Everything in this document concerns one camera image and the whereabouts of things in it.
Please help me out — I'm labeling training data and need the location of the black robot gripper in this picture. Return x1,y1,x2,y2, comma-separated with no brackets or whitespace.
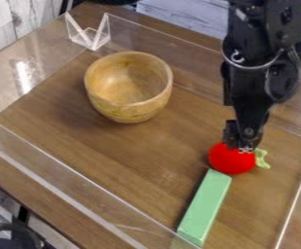
222,48,301,153

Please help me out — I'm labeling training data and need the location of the red felt strawberry toy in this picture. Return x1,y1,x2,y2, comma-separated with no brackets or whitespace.
207,142,272,175

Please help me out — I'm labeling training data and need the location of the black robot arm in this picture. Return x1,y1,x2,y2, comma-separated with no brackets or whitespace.
221,0,301,153

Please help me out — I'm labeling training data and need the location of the green rectangular block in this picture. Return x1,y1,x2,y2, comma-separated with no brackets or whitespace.
177,169,232,247

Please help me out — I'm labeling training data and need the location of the wooden bowl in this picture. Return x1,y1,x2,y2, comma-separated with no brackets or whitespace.
83,52,174,124

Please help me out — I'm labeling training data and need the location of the black table clamp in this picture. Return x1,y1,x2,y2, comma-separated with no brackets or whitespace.
11,206,56,249

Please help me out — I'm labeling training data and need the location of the clear acrylic tray wall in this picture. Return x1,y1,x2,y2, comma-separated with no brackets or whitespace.
0,125,199,249

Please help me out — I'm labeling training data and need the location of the clear acrylic corner bracket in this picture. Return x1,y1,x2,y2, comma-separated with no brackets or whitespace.
65,13,111,51

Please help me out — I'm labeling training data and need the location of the black cable bottom left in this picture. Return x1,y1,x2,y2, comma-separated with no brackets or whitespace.
0,223,26,249

